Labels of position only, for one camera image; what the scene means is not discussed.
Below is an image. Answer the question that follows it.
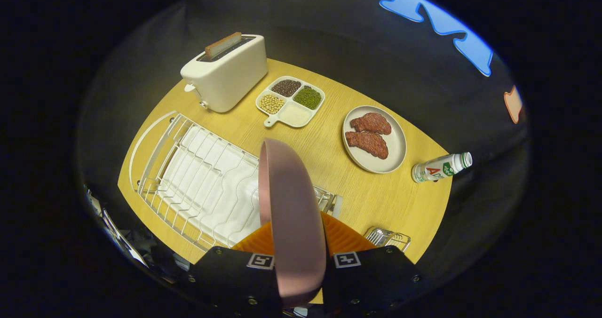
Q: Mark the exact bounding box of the pile of green beans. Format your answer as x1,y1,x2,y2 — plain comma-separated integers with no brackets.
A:
293,87,323,110

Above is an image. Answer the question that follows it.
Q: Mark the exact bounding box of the white drink bottle green label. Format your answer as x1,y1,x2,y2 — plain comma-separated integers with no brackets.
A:
412,152,473,183

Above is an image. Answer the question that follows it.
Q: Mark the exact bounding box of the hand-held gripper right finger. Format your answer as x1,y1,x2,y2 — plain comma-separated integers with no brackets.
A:
321,212,432,318

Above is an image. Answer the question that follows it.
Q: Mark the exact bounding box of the pink plate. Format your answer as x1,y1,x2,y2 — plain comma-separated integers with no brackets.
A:
258,138,328,308

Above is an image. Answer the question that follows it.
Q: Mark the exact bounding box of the white divided snack tray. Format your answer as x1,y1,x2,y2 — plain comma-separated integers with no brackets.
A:
255,76,326,128

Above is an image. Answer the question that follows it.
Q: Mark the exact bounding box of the white toaster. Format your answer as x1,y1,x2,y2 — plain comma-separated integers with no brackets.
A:
181,34,268,113

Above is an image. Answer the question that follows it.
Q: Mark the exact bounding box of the pile of yellow soybeans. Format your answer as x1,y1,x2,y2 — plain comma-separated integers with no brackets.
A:
259,94,285,115

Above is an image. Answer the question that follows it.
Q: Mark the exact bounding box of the small wire basket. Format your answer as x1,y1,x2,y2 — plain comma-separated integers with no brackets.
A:
364,226,411,253

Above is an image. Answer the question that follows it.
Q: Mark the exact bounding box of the white wire dish rack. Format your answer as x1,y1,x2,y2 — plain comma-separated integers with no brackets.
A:
128,111,342,253

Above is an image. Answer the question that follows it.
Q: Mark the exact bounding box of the pile of dark beans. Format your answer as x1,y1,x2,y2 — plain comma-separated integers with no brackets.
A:
271,79,302,97

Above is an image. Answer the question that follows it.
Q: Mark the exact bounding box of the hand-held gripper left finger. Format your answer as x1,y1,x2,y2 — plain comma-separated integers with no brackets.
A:
186,221,284,311

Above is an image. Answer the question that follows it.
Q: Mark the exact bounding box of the bread slice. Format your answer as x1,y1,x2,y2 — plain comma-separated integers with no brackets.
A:
205,32,243,59

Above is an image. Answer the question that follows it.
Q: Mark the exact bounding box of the red meat slice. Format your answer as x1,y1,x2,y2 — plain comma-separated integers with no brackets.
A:
345,130,389,160
349,112,392,135

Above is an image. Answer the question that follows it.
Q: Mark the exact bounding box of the beige round dish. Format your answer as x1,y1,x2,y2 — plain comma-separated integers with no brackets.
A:
342,105,407,174

